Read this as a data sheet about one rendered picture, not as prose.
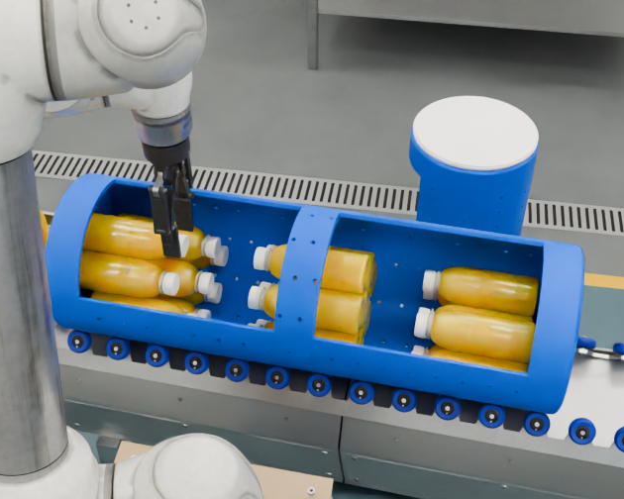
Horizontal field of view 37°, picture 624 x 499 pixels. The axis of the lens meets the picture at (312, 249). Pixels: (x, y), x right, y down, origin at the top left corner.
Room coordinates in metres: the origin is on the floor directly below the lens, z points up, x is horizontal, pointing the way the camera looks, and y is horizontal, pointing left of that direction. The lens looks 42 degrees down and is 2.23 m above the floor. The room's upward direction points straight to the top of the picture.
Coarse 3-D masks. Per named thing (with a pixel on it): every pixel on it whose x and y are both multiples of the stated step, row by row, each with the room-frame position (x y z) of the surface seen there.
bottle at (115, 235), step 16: (96, 224) 1.22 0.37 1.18; (112, 224) 1.22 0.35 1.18; (128, 224) 1.22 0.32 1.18; (144, 224) 1.22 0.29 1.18; (96, 240) 1.20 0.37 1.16; (112, 240) 1.20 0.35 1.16; (128, 240) 1.19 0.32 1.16; (144, 240) 1.19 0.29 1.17; (160, 240) 1.19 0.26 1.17; (128, 256) 1.19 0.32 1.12; (144, 256) 1.18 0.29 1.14; (160, 256) 1.18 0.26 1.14
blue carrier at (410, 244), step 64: (128, 192) 1.36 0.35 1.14; (64, 256) 1.13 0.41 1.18; (320, 256) 1.09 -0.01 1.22; (384, 256) 1.25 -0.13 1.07; (448, 256) 1.23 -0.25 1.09; (512, 256) 1.20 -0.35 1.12; (576, 256) 1.08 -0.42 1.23; (64, 320) 1.11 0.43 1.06; (128, 320) 1.07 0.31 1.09; (192, 320) 1.05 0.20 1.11; (256, 320) 1.20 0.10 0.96; (384, 320) 1.18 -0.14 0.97; (576, 320) 0.97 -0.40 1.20; (384, 384) 1.00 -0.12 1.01; (448, 384) 0.96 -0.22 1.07; (512, 384) 0.93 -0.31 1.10
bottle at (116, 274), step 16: (96, 256) 1.18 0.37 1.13; (112, 256) 1.18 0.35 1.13; (80, 272) 1.16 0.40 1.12; (96, 272) 1.15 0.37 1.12; (112, 272) 1.15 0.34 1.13; (128, 272) 1.15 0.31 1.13; (144, 272) 1.15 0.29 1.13; (160, 272) 1.16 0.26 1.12; (80, 288) 1.16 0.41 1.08; (96, 288) 1.15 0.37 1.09; (112, 288) 1.14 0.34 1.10; (128, 288) 1.13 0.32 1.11; (144, 288) 1.13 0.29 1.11; (160, 288) 1.13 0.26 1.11
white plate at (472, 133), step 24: (432, 120) 1.74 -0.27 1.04; (456, 120) 1.74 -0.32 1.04; (480, 120) 1.74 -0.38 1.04; (504, 120) 1.74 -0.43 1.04; (528, 120) 1.74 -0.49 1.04; (432, 144) 1.65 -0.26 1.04; (456, 144) 1.65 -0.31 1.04; (480, 144) 1.65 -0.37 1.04; (504, 144) 1.65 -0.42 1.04; (528, 144) 1.65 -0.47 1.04; (480, 168) 1.57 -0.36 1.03
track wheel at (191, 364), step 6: (186, 354) 1.10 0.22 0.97; (192, 354) 1.09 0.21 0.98; (198, 354) 1.09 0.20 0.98; (204, 354) 1.09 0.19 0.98; (186, 360) 1.09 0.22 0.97; (192, 360) 1.09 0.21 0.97; (198, 360) 1.09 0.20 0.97; (204, 360) 1.09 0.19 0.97; (186, 366) 1.08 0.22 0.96; (192, 366) 1.08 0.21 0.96; (198, 366) 1.08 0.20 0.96; (204, 366) 1.08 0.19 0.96; (192, 372) 1.07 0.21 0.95; (198, 372) 1.07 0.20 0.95
